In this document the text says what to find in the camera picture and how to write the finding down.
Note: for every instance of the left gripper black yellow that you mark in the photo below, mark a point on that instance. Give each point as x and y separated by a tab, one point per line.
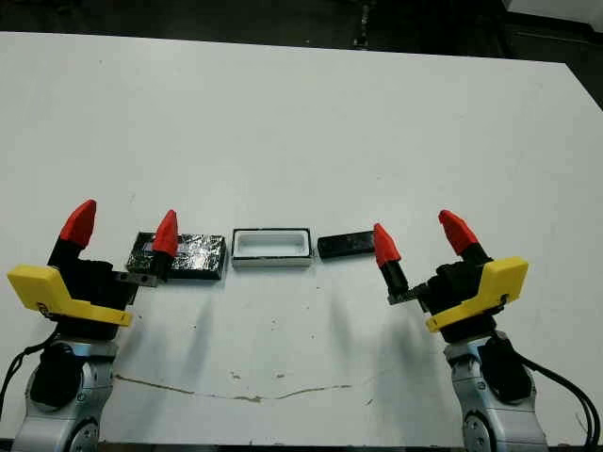
89	287

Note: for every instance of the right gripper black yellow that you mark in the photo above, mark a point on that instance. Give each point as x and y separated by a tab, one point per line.
466	292

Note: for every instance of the black camera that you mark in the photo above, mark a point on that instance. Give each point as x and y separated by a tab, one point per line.
346	246

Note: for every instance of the black glossy box lid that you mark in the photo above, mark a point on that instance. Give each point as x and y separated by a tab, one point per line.
198	256

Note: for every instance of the black background stand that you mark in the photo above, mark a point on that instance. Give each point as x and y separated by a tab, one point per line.
363	21

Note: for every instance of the white background cabinet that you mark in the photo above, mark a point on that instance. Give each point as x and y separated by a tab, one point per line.
551	9

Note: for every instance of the white camera box base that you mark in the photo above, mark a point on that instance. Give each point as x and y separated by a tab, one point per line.
271	261

